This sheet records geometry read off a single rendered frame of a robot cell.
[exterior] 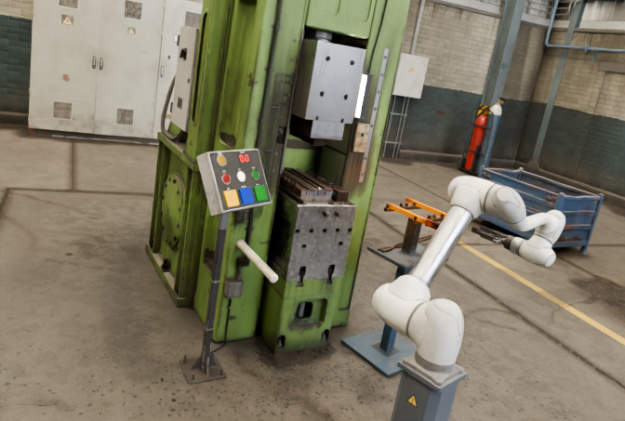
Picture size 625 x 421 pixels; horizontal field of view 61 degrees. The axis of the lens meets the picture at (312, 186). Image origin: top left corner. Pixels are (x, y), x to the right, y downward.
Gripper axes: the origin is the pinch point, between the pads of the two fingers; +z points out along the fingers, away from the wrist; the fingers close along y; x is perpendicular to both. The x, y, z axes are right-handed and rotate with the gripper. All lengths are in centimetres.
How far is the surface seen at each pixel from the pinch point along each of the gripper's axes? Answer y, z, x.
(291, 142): -54, 109, 21
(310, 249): -69, 57, -27
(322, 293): -56, 55, -55
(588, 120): 781, 310, 40
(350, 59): -61, 62, 77
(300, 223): -78, 58, -12
